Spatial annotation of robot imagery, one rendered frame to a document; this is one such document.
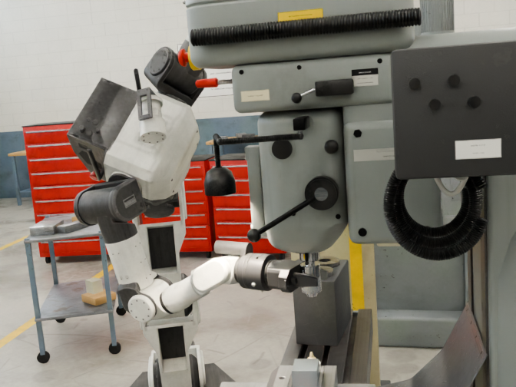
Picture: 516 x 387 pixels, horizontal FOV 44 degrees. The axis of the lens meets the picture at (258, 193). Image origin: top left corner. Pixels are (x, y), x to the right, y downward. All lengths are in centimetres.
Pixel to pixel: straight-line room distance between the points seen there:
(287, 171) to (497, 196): 42
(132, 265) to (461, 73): 100
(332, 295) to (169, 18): 953
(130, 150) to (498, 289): 97
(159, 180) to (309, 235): 50
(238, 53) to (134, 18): 995
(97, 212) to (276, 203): 52
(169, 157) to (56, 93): 1017
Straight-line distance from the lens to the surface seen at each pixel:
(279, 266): 153
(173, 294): 170
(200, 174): 634
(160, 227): 212
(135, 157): 173
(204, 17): 136
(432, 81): 107
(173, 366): 231
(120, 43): 1135
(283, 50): 133
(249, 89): 135
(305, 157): 136
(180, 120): 177
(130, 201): 169
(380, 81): 132
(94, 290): 459
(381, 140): 132
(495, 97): 108
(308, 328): 184
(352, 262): 329
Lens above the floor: 169
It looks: 10 degrees down
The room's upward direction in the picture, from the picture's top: 4 degrees counter-clockwise
